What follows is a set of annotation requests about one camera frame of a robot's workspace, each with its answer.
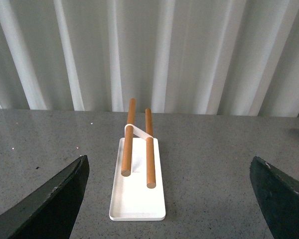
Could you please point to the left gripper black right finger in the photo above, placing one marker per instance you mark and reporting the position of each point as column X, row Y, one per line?
column 278, row 197

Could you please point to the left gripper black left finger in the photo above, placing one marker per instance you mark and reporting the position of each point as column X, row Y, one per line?
column 51, row 210

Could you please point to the white towel rack tray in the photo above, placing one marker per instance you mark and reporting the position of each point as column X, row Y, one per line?
column 131, row 199

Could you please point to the wooden rack rod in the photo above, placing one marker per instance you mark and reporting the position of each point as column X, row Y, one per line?
column 151, row 180
column 128, row 142

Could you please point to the white pleated curtain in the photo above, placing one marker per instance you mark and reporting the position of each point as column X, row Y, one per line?
column 209, row 57

